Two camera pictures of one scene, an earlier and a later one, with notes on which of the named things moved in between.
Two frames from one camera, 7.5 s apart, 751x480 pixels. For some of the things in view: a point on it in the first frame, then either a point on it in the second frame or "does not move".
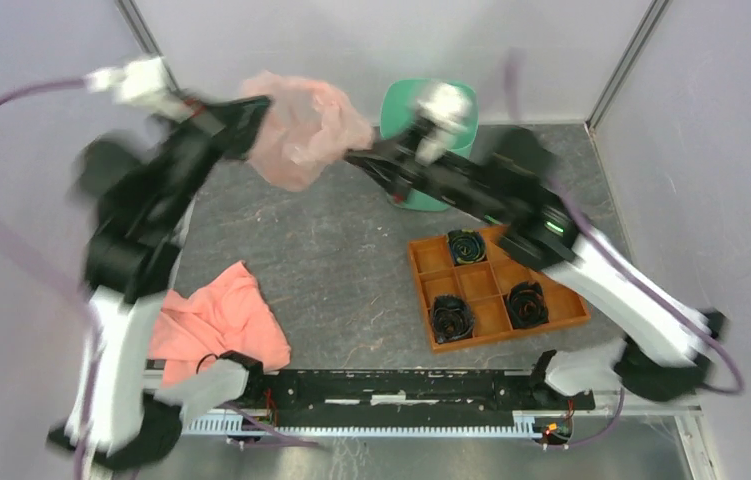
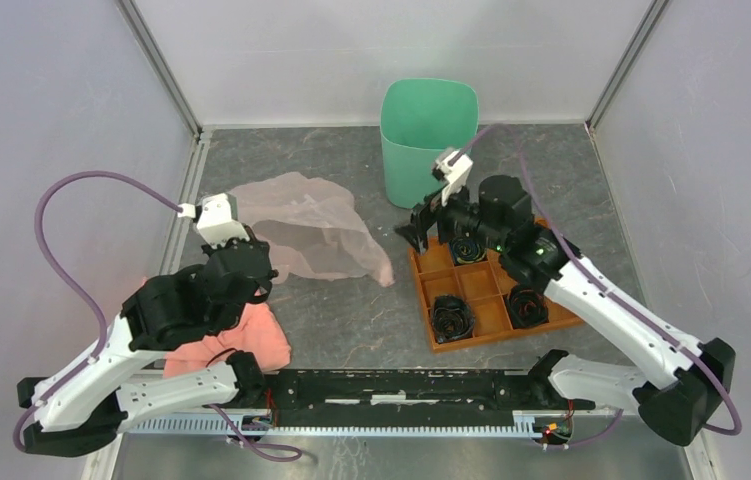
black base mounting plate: x=484 y=398 does not move
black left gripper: x=229 y=125 -> x=212 y=251
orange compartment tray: x=485 y=285 does not move
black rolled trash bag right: x=526 y=305 does not move
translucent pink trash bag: x=307 y=128 -> x=312 y=230
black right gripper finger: x=399 y=168 -> x=414 y=235
